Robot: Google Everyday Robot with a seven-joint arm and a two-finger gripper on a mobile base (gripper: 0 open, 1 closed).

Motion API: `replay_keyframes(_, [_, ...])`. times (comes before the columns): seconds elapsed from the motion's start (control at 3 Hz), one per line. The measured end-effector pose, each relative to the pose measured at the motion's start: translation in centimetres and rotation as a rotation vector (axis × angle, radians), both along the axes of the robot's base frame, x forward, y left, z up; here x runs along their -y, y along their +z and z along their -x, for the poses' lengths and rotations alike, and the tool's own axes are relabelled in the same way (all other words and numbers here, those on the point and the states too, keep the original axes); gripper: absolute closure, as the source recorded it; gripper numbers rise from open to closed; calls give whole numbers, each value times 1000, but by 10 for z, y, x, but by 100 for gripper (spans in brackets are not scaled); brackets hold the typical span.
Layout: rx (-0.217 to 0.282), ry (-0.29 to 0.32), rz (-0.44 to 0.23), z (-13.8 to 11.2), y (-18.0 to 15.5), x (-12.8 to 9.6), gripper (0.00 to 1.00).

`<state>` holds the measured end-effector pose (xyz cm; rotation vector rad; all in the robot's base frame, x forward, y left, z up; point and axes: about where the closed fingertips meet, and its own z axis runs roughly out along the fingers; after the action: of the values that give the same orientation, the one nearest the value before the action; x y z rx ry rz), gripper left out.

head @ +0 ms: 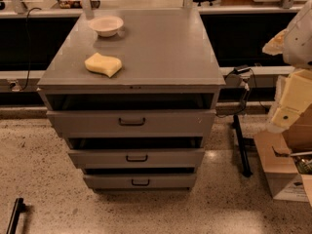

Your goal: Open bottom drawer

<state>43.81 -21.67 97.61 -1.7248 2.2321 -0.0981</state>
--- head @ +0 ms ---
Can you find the grey bottom drawer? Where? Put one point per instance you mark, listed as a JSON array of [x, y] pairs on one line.
[[118, 182]]

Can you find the grey drawer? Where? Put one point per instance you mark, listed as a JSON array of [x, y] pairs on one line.
[[132, 123], [118, 182], [137, 158]]

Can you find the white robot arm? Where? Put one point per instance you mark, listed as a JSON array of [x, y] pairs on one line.
[[294, 93]]

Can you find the grey drawer cabinet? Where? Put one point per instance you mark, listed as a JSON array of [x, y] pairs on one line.
[[168, 63]]

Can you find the grey top drawer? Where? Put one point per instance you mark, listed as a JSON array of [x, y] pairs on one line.
[[132, 123]]

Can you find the grey middle drawer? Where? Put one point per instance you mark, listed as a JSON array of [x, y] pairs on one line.
[[137, 158]]

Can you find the black stand with clamp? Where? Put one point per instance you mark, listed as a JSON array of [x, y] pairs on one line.
[[244, 74]]

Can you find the cardboard box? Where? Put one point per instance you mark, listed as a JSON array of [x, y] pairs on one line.
[[275, 151]]

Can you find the white bowl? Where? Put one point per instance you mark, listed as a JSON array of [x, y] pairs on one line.
[[106, 26]]

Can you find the yellow sponge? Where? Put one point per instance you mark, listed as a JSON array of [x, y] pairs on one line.
[[98, 63]]

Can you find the black bar on floor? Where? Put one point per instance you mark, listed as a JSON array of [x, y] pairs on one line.
[[18, 208]]

